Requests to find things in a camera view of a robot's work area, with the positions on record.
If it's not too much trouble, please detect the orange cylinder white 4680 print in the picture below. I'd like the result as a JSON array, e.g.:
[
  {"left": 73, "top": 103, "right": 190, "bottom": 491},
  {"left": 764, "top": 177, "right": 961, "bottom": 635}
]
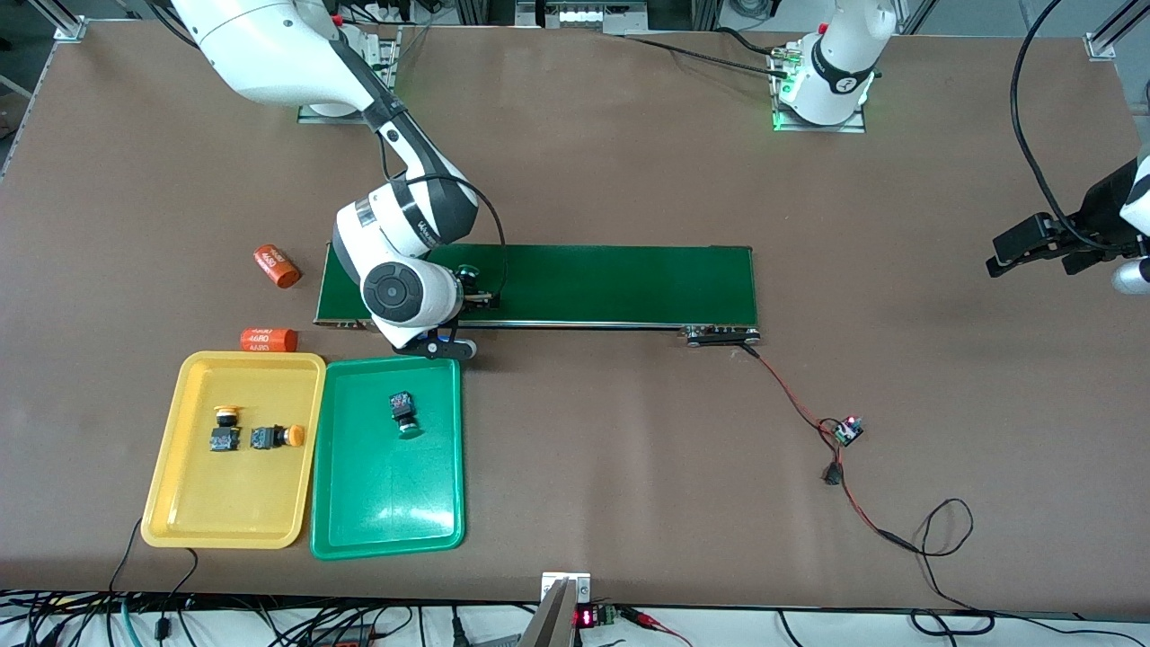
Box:
[
  {"left": 239, "top": 327, "right": 300, "bottom": 354},
  {"left": 252, "top": 244, "right": 303, "bottom": 290}
]

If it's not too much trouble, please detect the yellow push button switch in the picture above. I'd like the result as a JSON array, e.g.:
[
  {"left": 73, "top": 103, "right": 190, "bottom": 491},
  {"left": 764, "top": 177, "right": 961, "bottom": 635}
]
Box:
[
  {"left": 249, "top": 423, "right": 308, "bottom": 453},
  {"left": 210, "top": 407, "right": 243, "bottom": 454}
]

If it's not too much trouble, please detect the green conveyor belt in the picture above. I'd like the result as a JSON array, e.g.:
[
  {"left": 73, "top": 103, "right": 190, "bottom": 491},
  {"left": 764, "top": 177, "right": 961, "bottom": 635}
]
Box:
[{"left": 313, "top": 241, "right": 763, "bottom": 348}]

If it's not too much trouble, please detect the green plastic tray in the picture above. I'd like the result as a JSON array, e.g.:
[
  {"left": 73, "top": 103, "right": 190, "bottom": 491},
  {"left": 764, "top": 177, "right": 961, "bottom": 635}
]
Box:
[{"left": 310, "top": 353, "right": 466, "bottom": 562}]

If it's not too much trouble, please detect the yellow plastic tray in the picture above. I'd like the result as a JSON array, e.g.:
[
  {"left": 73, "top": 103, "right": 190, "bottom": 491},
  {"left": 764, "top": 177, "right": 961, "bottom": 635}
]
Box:
[{"left": 141, "top": 350, "right": 327, "bottom": 550}]

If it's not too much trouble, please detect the white lit device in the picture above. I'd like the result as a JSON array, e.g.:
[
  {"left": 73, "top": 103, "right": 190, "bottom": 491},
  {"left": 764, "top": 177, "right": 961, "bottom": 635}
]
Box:
[{"left": 517, "top": 0, "right": 648, "bottom": 30}]

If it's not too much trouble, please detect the red alligator clip lead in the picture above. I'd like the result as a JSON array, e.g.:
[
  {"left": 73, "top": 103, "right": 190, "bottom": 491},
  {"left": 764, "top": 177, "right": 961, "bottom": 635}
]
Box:
[{"left": 620, "top": 607, "right": 694, "bottom": 647}]

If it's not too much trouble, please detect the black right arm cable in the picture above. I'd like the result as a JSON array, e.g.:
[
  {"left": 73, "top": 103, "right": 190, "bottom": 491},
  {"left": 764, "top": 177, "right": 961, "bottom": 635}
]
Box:
[{"left": 377, "top": 135, "right": 509, "bottom": 312}]

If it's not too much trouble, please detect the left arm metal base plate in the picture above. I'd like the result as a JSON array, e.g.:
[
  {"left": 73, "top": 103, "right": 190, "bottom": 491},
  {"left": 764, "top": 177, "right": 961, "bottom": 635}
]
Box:
[{"left": 771, "top": 49, "right": 868, "bottom": 135}]

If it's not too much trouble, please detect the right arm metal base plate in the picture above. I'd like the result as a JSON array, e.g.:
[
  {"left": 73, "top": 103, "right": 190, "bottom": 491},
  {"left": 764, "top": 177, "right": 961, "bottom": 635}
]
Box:
[{"left": 296, "top": 25, "right": 401, "bottom": 125}]

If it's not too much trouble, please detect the red black conveyor wire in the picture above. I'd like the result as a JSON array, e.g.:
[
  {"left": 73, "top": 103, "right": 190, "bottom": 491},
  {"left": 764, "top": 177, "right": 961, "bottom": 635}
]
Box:
[{"left": 741, "top": 344, "right": 841, "bottom": 430}]

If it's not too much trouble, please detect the silver metal table bracket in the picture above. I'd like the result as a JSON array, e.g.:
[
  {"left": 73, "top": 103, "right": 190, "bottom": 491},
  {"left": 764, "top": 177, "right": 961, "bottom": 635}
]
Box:
[{"left": 541, "top": 572, "right": 593, "bottom": 605}]

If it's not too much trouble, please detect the grey camera stand pole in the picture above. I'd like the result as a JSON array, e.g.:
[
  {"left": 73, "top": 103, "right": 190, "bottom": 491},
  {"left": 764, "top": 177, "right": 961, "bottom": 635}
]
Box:
[{"left": 517, "top": 578, "right": 578, "bottom": 647}]

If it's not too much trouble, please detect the black base power cable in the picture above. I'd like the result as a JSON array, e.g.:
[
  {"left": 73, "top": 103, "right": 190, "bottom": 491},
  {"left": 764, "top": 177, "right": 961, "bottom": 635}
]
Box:
[{"left": 624, "top": 25, "right": 792, "bottom": 80}]

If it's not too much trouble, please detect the thin black table cable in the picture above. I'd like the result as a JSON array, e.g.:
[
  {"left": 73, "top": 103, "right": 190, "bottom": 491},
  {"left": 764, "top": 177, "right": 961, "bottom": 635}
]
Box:
[{"left": 108, "top": 517, "right": 145, "bottom": 598}]

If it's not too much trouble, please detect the black cable with inline plug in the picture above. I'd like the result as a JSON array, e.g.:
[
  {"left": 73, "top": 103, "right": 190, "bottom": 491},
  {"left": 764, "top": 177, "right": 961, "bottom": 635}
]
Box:
[{"left": 155, "top": 546, "right": 200, "bottom": 641}]

